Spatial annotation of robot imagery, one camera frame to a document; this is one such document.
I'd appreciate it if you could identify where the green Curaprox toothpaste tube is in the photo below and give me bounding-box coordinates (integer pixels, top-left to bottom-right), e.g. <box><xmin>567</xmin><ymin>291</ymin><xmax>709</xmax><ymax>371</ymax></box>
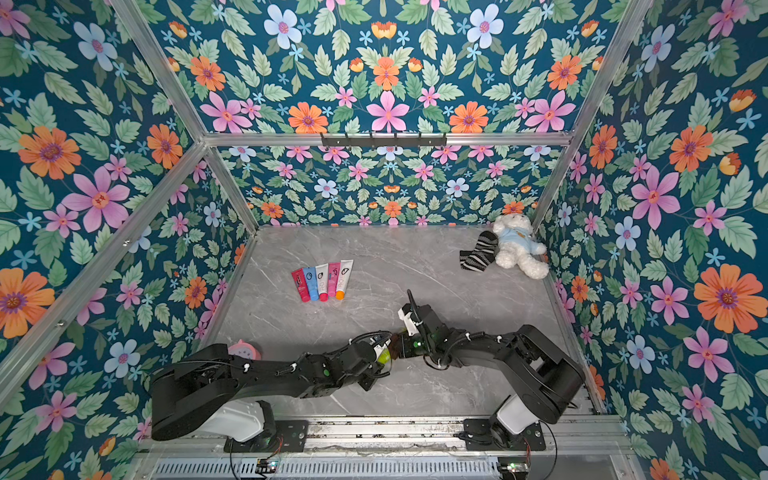
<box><xmin>376</xmin><ymin>346</ymin><xmax>391</xmax><ymax>365</ymax></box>

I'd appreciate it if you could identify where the white tube orange cap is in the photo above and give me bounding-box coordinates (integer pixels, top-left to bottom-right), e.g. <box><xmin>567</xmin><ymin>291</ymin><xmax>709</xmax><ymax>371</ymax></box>
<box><xmin>335</xmin><ymin>260</ymin><xmax>354</xmax><ymax>300</ymax></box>

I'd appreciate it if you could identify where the brown cloth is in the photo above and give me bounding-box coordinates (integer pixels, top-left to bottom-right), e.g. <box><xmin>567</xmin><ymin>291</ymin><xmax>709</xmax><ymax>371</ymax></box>
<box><xmin>388</xmin><ymin>336</ymin><xmax>403</xmax><ymax>361</ymax></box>

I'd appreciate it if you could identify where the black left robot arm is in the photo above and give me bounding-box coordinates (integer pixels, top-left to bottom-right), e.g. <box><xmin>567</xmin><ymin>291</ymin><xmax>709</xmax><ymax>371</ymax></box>
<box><xmin>149</xmin><ymin>331</ymin><xmax>391</xmax><ymax>441</ymax></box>

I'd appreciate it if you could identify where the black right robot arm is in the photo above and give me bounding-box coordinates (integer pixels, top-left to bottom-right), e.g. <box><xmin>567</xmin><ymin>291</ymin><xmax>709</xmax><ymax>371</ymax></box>
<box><xmin>398</xmin><ymin>302</ymin><xmax>585</xmax><ymax>435</ymax></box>

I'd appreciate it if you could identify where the pink Curaprox toothpaste tube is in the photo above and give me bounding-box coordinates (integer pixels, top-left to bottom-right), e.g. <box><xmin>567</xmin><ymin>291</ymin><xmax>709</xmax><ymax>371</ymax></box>
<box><xmin>327</xmin><ymin>262</ymin><xmax>341</xmax><ymax>298</ymax></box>

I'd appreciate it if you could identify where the blue toothpaste tube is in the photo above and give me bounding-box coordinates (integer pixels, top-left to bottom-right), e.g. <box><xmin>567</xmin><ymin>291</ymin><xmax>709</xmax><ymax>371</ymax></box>
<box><xmin>302</xmin><ymin>267</ymin><xmax>319</xmax><ymax>301</ymax></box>

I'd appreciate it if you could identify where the white tube red cap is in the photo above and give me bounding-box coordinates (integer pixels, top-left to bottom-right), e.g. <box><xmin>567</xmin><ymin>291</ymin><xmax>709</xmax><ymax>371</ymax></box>
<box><xmin>315</xmin><ymin>263</ymin><xmax>329</xmax><ymax>302</ymax></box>

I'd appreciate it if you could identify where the red Curaprox toothpaste tube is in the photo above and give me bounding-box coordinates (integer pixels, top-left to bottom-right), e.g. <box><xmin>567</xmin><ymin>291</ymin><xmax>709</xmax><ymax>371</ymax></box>
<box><xmin>291</xmin><ymin>268</ymin><xmax>311</xmax><ymax>302</ymax></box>

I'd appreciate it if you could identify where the striped black white sock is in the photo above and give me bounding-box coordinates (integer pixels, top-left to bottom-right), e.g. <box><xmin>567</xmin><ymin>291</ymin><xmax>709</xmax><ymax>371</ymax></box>
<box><xmin>459</xmin><ymin>231</ymin><xmax>499</xmax><ymax>272</ymax></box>

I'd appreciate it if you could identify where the pink round object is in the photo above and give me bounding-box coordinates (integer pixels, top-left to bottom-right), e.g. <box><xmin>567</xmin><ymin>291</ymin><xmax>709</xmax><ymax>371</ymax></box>
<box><xmin>228</xmin><ymin>340</ymin><xmax>262</xmax><ymax>360</ymax></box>

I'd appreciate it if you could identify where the white teddy bear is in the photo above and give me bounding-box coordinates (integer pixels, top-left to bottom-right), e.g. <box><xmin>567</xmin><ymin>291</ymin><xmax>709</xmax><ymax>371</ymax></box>
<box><xmin>492</xmin><ymin>213</ymin><xmax>549</xmax><ymax>280</ymax></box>

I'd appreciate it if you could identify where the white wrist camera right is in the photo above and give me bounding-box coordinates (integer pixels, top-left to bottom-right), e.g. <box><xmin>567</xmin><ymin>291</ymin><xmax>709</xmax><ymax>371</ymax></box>
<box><xmin>398</xmin><ymin>308</ymin><xmax>420</xmax><ymax>337</ymax></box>

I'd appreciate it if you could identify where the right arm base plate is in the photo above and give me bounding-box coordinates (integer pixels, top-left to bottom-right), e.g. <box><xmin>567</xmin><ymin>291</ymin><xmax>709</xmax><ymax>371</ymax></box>
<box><xmin>455</xmin><ymin>418</ymin><xmax>546</xmax><ymax>452</ymax></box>

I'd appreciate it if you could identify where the black hook rail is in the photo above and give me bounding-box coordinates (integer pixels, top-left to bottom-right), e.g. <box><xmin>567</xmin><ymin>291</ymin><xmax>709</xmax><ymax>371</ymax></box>
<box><xmin>320</xmin><ymin>133</ymin><xmax>448</xmax><ymax>149</ymax></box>

